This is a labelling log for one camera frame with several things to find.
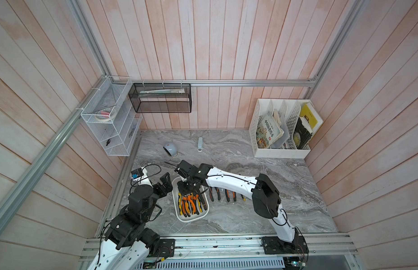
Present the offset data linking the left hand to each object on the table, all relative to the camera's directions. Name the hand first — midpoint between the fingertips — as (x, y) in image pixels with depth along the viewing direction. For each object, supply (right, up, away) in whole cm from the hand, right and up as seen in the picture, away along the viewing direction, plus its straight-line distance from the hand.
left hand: (161, 179), depth 71 cm
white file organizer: (+68, +35, +27) cm, 80 cm away
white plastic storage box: (+3, -10, +12) cm, 16 cm away
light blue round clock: (-2, +12, +29) cm, 32 cm away
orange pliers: (+22, -12, +19) cm, 32 cm away
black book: (+76, +22, +25) cm, 83 cm away
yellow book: (+78, +29, +19) cm, 86 cm away
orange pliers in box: (+9, -13, +8) cm, 18 cm away
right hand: (+6, -9, +12) cm, 16 cm away
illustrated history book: (+57, +23, +27) cm, 67 cm away
